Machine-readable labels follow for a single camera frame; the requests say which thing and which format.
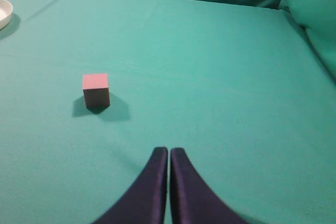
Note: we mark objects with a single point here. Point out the cream yellow plastic plate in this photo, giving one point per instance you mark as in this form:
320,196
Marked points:
6,10

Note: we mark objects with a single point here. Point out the small red cube block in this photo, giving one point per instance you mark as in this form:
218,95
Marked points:
96,90

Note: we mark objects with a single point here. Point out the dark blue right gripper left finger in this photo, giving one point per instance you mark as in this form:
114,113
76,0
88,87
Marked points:
145,200

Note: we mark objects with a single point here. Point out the green table cloth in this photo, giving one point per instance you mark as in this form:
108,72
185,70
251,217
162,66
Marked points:
238,87

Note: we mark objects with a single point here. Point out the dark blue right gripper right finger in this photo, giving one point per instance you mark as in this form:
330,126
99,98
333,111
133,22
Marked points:
191,199

